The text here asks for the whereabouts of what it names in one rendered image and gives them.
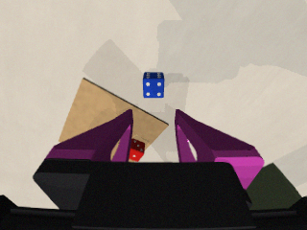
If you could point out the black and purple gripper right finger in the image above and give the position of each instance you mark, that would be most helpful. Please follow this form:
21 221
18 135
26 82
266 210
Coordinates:
212 145

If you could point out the red die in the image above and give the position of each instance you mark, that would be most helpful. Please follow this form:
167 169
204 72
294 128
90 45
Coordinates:
137 150

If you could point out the tan flat mat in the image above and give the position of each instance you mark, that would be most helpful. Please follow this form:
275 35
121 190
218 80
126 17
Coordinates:
93 106

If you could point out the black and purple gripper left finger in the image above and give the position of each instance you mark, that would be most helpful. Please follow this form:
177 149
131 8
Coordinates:
97 143

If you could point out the blue die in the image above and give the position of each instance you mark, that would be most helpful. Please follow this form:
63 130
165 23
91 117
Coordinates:
153 85

